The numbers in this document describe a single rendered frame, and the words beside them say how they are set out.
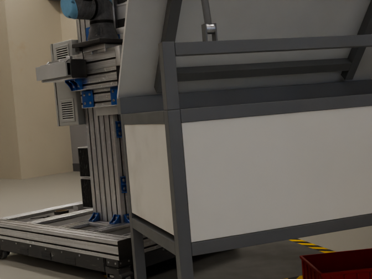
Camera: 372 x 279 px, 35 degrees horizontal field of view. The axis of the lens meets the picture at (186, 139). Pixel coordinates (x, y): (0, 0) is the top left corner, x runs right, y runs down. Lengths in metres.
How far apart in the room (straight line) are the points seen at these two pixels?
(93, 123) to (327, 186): 1.64
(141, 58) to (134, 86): 0.13
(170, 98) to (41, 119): 7.27
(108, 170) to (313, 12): 1.41
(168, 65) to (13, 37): 7.19
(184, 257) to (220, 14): 0.93
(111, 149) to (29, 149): 5.72
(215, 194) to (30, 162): 7.15
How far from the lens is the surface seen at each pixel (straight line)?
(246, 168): 1.84
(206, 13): 1.83
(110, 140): 3.16
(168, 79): 1.74
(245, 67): 2.39
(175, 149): 1.74
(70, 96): 3.34
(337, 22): 2.52
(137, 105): 2.32
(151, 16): 2.15
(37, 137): 8.91
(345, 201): 2.03
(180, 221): 1.77
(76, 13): 2.85
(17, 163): 8.82
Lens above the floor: 0.80
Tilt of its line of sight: 3 degrees down
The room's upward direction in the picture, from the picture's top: 5 degrees counter-clockwise
